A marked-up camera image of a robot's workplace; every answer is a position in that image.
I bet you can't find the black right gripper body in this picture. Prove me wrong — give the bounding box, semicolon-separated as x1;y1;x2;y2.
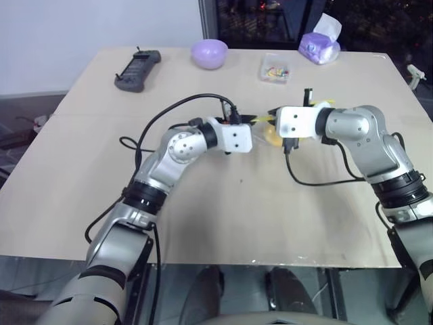
281;87;315;154

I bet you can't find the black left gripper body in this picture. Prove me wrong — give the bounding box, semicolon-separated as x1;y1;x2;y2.
220;112;250;126

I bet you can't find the clear yellow-zipper plastic bag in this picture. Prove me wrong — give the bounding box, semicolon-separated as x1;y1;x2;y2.
251;98;336;148

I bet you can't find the golden pineapple bun bread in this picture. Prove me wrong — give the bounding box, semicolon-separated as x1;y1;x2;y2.
263;124;283;148

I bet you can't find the clear box of coloured pins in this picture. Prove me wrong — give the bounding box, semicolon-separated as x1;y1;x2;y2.
259;52;294;85

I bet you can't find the purple plastic bowl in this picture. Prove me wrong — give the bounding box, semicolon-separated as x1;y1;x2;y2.
189;39;229;71

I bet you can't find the purple tissue pack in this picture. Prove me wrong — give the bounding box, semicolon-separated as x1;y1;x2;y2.
298;12;343;66

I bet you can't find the dark grey remote controller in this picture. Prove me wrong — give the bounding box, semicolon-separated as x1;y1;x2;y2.
113;45;163;93

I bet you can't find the white glue gun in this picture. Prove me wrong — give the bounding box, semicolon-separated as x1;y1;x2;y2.
406;64;427;91

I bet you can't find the dark rounded shape under table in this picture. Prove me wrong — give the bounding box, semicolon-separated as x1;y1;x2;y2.
265;267;319;314

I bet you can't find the black table leg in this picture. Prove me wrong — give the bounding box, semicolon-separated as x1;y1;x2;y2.
323;267;350;322
130;263;154;325

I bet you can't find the grey rounded robot torso edge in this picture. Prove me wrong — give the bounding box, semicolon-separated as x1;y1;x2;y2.
202;310;327;325

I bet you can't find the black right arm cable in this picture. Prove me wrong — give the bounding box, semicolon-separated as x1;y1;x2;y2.
283;133;424;235

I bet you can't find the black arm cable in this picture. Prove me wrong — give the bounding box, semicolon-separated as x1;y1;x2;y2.
84;93;242;282
283;133;424;235

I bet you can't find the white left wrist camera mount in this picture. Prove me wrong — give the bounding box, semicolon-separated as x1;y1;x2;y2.
205;115;254;155

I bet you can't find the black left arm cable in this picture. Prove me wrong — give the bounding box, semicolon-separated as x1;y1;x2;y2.
84;93;242;282

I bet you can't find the grey window frame post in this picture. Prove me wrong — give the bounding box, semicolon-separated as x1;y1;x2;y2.
198;0;221;49

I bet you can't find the white object with red cord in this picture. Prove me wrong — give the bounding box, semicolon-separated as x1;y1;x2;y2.
15;114;52;134

